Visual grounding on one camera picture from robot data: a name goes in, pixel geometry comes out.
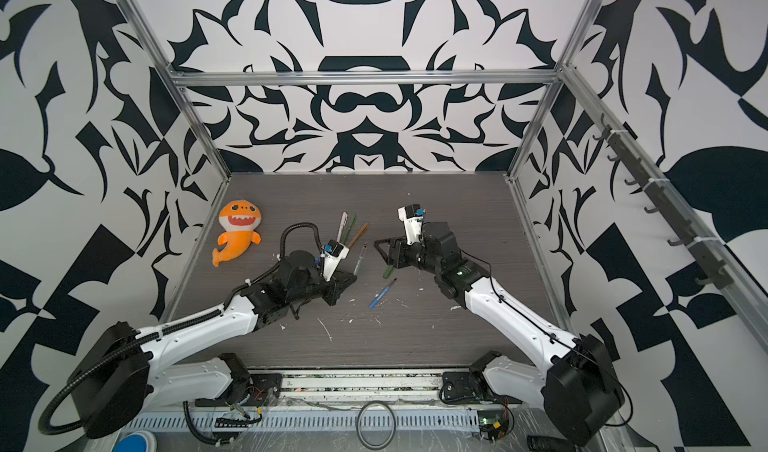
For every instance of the orange pen cap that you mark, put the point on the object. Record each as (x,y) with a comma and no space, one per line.
(363,229)

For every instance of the blue pen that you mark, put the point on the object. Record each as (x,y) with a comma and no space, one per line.
(378,298)

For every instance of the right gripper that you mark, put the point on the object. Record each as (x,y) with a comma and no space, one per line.
(400,247)

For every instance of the orange shark plush toy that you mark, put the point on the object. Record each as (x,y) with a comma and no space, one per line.
(239,220)

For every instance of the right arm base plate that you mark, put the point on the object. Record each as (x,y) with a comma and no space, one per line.
(465,387)

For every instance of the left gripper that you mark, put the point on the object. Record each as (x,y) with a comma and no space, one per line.
(335,288)

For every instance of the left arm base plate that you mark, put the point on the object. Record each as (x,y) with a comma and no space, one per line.
(262,389)

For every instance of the blue round button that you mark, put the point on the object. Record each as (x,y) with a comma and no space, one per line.
(140,441)

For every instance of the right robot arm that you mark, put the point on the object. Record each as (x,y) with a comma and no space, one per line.
(571,378)

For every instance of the black device bottom right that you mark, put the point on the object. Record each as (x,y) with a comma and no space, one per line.
(537,443)

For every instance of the green lit circuit board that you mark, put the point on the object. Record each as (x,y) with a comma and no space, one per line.
(494,425)

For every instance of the white slotted cable duct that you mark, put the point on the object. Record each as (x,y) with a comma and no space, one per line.
(377,420)

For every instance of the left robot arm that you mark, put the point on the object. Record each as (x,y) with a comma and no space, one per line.
(129,370)

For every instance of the orange pen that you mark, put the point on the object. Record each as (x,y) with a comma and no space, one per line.
(353,242)

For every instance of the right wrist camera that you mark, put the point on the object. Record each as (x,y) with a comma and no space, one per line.
(412,217)

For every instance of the wall hook rail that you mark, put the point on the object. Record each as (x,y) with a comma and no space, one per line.
(666,201)

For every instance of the dark green pen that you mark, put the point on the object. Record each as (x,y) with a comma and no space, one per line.
(360,259)

